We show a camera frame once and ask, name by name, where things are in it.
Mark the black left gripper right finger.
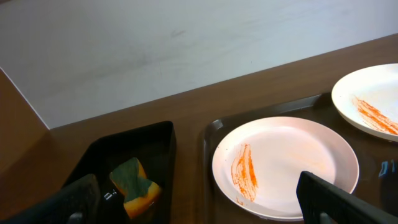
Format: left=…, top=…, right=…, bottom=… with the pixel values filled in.
left=296, top=171, right=397, bottom=224

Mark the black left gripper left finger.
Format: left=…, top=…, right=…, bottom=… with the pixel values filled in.
left=2, top=174, right=100, bottom=224

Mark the yellow green scrub sponge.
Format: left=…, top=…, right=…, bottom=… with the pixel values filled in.
left=109, top=157, right=162, bottom=220

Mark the pink plate with sauce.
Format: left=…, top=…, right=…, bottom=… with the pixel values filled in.
left=212, top=116, right=359, bottom=222

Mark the cream plate with sauce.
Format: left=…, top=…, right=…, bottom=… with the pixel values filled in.
left=331, top=63, right=397, bottom=142

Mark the black sponge tray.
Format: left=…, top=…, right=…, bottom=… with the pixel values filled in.
left=64, top=121, right=176, bottom=223

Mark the dark brown serving tray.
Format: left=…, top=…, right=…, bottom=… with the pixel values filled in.
left=202, top=93, right=397, bottom=223

